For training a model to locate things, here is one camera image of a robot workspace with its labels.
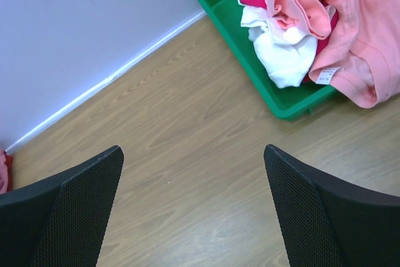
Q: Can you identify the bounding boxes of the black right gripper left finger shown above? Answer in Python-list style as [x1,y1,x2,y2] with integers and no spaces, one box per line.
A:
[1,146,124,266]

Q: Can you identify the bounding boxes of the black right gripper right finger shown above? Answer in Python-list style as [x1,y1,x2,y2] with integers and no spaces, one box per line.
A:
[264,144,399,266]

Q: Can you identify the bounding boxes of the salmon pink t-shirt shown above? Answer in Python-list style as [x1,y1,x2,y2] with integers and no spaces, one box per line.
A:
[266,0,399,108]

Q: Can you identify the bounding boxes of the folded red t-shirt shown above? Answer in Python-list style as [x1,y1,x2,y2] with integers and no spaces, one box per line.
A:
[5,154,13,192]

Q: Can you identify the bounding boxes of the white t-shirt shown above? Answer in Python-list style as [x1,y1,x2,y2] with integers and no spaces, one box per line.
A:
[237,0,319,89]

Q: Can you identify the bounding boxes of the green plastic bin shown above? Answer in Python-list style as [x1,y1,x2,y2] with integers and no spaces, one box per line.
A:
[197,0,339,121]

